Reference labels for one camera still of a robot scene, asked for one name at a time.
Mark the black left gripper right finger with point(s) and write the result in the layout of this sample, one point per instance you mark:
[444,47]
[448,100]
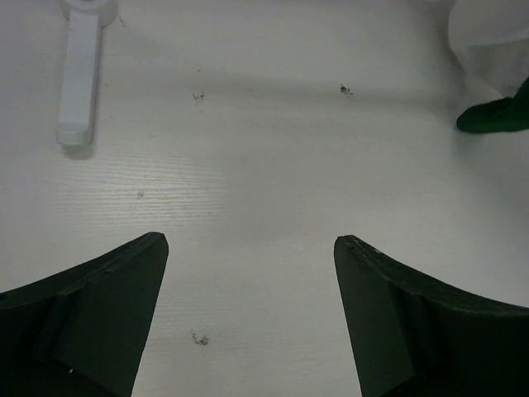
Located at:
[414,335]

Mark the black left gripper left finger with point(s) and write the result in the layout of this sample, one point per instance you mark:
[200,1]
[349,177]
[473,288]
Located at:
[82,332]

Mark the white clothes rack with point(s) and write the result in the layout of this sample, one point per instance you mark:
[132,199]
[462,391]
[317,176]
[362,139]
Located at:
[86,19]

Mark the white and green t-shirt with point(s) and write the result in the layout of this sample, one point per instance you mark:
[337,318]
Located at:
[490,41]

